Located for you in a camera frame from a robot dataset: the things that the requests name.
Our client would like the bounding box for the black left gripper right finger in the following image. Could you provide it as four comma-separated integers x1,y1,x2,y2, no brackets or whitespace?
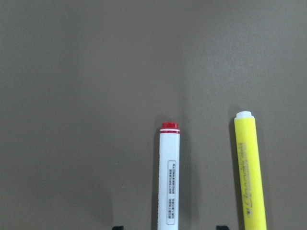
216,225,228,230

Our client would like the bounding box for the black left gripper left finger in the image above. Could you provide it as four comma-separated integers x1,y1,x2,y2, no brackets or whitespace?
112,226,124,230

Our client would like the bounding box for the red capped white marker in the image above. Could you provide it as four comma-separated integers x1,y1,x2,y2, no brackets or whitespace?
157,122,180,230

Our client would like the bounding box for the yellow highlighter pen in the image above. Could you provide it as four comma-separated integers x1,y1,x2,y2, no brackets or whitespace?
234,111,267,230

